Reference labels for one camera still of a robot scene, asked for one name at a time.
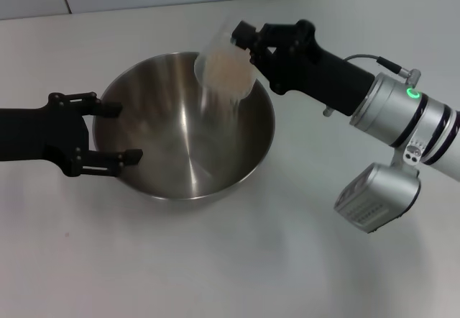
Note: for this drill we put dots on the clear plastic measuring cup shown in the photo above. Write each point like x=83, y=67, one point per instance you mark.
x=219, y=62

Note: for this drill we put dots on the white uncooked rice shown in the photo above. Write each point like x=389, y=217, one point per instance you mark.
x=226, y=70

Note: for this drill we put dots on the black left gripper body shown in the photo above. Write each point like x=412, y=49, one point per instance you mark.
x=39, y=134

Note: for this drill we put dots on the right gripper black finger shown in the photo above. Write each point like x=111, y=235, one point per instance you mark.
x=256, y=62
x=246, y=34

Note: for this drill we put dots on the stainless steel mixing bowl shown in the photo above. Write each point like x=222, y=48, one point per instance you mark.
x=187, y=152

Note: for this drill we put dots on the right gripper silver plug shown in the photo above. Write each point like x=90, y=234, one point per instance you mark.
x=327, y=111

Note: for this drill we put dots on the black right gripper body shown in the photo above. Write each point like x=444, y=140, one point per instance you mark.
x=316, y=70

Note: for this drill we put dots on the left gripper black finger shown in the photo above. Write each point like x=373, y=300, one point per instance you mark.
x=106, y=108
x=118, y=158

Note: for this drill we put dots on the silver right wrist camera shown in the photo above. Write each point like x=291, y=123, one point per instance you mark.
x=381, y=195

